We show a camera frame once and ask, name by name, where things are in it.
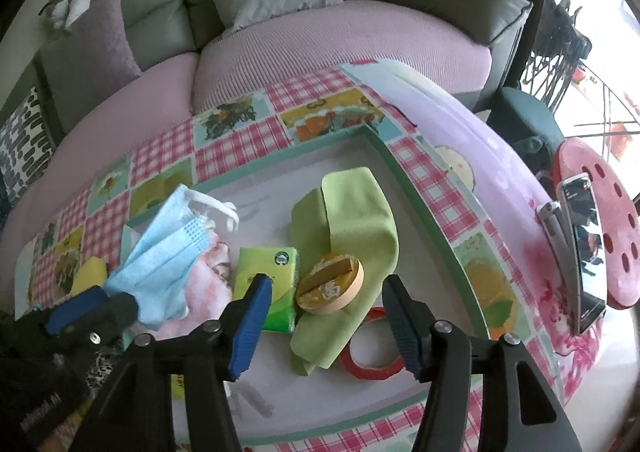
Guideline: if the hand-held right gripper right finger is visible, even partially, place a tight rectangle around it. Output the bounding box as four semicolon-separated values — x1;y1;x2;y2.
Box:
382;274;583;452

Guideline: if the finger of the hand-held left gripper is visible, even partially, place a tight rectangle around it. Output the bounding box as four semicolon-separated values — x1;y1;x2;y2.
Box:
42;286;110;335
65;292;139;348

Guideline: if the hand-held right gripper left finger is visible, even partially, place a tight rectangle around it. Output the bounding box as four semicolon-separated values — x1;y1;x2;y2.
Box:
67;273;273;452

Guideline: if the red tape roll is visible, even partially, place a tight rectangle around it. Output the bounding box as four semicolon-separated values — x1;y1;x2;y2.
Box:
340;307;405;382

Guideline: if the pink fluffy cloth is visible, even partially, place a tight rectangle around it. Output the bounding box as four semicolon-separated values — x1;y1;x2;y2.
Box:
150;227;233;333

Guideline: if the blue face mask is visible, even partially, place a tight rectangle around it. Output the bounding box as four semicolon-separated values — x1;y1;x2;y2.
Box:
102;183;240;333

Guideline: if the teal shallow box tray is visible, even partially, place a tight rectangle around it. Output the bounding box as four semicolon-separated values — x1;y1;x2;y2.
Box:
120;124;493;443

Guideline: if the green microfiber cloth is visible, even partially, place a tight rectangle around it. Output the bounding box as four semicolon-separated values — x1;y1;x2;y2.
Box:
289;167;400;376

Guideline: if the yellow sponge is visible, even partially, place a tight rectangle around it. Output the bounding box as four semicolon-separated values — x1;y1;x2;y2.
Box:
70;257;109;297

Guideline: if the white black patterned pillow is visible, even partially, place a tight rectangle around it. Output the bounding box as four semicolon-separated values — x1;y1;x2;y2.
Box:
0;84;57;193

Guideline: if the metal phone stand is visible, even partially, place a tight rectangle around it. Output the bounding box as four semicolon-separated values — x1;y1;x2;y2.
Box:
535;199;581;283

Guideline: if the smartphone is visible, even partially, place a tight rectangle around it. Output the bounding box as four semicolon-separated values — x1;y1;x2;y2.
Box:
560;172;608;335

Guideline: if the dark green chair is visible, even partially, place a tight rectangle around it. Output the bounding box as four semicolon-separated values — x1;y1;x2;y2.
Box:
487;87;566;183

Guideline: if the red stool with holes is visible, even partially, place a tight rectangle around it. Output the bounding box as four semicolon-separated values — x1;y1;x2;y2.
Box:
552;139;640;310

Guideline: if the purple pillow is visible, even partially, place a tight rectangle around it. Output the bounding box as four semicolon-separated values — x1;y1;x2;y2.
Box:
37;0;143;133

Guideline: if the pink sofa cover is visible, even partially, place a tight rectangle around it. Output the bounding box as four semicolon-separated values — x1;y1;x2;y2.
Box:
10;0;493;213

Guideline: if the grey sofa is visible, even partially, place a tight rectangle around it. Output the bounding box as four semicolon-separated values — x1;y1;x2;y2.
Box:
0;0;533;213

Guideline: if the black metal railing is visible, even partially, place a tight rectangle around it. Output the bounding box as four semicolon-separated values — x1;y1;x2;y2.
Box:
520;0;640;143

